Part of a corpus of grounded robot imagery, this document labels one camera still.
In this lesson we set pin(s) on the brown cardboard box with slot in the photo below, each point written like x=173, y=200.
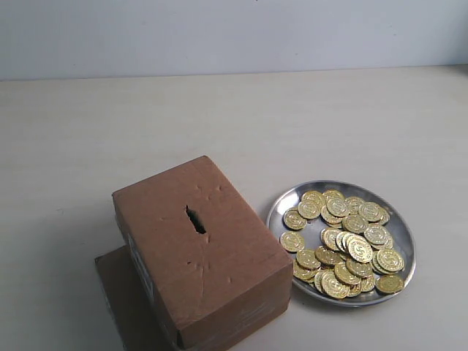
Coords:
x=213, y=272

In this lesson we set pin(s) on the gold coin upper left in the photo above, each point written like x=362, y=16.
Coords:
x=293, y=220

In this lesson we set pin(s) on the gold coin top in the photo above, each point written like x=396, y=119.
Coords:
x=316, y=197

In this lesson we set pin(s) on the lone gold coin left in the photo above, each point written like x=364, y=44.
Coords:
x=292, y=241

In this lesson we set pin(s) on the round silver metal plate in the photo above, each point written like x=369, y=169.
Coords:
x=403, y=241

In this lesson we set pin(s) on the gold coin plate centre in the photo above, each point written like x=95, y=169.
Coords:
x=359, y=249

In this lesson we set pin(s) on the large gold coin bottom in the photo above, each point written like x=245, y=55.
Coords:
x=333, y=287

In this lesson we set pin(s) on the gold coin right side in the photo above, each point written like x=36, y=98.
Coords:
x=390, y=260

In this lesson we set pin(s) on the gold coin bottom right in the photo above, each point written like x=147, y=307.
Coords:
x=389, y=284

